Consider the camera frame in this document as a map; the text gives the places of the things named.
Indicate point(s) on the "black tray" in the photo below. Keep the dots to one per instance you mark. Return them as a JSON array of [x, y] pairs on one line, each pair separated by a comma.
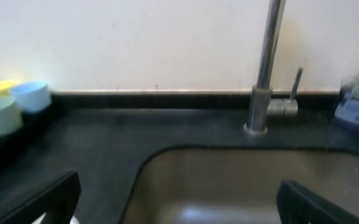
[[26, 130]]

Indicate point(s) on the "steel tap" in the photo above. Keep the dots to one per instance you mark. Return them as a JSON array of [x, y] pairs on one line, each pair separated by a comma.
[[264, 77]]

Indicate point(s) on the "blue cup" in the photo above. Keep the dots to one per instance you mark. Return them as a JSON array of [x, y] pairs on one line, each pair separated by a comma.
[[31, 98]]

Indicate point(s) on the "blue soap bottle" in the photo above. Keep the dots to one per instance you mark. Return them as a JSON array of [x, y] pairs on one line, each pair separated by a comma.
[[355, 109]]

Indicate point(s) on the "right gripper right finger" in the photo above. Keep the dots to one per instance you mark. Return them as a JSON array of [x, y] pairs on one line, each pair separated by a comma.
[[300, 208]]

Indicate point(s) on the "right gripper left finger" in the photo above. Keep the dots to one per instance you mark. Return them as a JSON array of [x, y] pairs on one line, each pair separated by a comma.
[[42, 199]]

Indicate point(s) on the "steel sink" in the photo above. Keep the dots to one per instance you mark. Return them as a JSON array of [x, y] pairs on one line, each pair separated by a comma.
[[229, 186]]

